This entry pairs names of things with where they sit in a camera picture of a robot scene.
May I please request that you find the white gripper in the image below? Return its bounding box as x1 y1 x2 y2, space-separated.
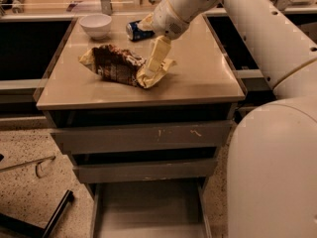
137 0 189 73

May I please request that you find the brown chip bag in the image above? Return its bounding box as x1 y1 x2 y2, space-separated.
78 45 176 89

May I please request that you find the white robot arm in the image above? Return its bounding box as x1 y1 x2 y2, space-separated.
139 0 317 238

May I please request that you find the grey drawer cabinet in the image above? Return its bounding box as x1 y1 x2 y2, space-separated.
35 16 245 188

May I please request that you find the top grey drawer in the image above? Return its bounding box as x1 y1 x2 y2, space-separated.
52 120 232 155

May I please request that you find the grey drawer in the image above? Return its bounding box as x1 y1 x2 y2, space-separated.
90 178 212 238
73 158 217 183
52 120 232 155

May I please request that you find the middle grey drawer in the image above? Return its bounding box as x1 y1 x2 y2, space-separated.
73 158 217 183

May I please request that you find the bottom grey drawer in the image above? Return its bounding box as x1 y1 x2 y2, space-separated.
90 178 212 238

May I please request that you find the blue pepsi can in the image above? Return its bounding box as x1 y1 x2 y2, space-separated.
126 21 155 42

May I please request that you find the white bowl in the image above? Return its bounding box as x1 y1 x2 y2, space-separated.
79 14 112 40

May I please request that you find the black floor stand leg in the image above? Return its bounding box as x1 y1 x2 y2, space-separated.
0 190 74 238

